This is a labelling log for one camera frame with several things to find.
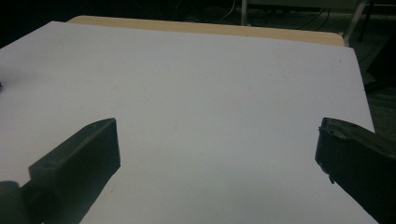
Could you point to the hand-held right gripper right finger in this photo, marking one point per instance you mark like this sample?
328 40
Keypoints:
358 161

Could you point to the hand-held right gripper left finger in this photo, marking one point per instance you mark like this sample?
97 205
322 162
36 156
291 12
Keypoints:
77 168

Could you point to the white table board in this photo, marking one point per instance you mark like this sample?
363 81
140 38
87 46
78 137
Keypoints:
199 93

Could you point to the wooden table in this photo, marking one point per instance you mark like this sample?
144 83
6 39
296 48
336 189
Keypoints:
218 28

